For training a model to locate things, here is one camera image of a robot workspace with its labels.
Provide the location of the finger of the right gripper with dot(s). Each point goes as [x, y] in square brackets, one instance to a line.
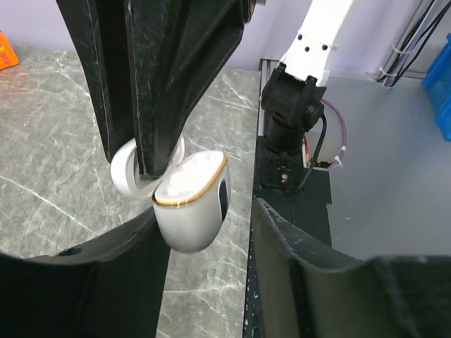
[97, 30]
[176, 49]

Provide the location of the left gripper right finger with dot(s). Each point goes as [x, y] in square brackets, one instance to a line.
[384, 296]

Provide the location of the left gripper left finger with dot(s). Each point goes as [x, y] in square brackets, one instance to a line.
[110, 286]

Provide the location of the white earbud charging case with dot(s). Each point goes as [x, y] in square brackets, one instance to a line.
[190, 199]

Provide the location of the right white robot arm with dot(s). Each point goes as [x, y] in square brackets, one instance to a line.
[293, 94]

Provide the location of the orange sponge box back right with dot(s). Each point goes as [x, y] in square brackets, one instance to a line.
[8, 57]

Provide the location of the blue plastic bin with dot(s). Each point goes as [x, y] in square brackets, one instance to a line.
[437, 86]

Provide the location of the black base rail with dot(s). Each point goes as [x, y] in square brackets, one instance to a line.
[281, 225]

